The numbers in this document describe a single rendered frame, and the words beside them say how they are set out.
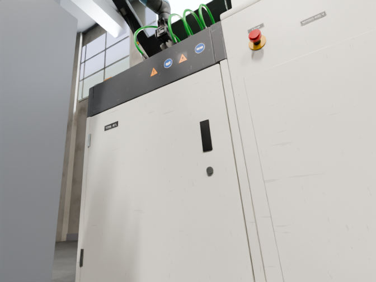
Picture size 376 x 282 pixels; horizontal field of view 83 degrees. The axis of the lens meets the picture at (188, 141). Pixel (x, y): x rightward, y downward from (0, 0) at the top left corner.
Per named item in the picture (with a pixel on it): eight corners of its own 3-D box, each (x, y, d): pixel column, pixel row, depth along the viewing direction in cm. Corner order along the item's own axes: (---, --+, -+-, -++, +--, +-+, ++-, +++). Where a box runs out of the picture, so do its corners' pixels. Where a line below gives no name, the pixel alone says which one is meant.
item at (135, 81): (92, 115, 98) (94, 85, 103) (99, 118, 102) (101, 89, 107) (215, 63, 70) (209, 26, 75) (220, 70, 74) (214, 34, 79)
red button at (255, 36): (247, 45, 61) (243, 31, 63) (250, 52, 65) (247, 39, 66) (265, 37, 59) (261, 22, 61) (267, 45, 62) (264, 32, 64)
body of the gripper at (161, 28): (154, 38, 111) (154, 21, 114) (164, 48, 118) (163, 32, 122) (167, 32, 107) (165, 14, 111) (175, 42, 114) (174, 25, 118)
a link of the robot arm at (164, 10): (153, 3, 121) (164, 12, 127) (154, 18, 118) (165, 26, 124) (161, -7, 116) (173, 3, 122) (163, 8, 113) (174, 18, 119)
